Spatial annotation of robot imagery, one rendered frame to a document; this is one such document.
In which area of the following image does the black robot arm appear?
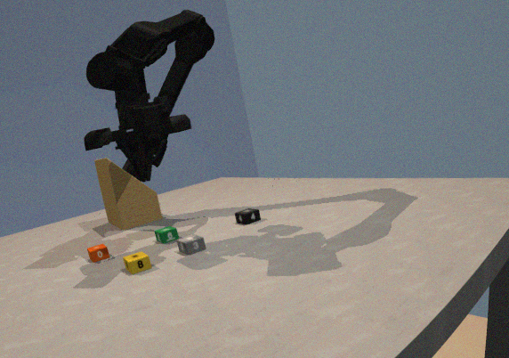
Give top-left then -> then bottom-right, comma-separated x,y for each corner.
86,10 -> 214,130

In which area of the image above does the green block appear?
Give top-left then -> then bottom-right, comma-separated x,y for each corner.
155,226 -> 179,243

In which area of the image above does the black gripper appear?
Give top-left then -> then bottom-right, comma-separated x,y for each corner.
85,88 -> 191,182

